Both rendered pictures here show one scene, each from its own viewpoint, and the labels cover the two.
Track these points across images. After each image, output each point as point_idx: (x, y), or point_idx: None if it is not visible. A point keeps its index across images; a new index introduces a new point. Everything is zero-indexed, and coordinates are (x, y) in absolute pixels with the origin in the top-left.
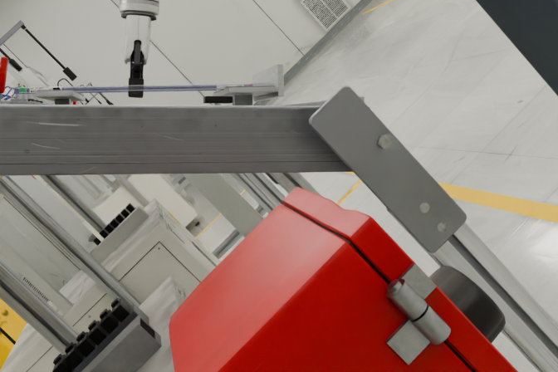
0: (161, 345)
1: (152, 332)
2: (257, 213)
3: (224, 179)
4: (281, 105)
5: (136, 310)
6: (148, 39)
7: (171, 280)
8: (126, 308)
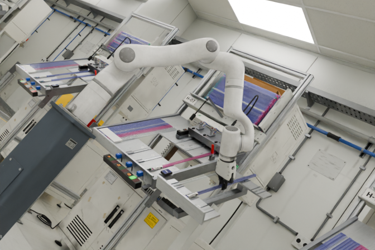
0: (140, 189)
1: (144, 189)
2: (171, 243)
3: (185, 225)
4: (125, 152)
5: (161, 201)
6: (217, 164)
7: (167, 214)
8: (163, 199)
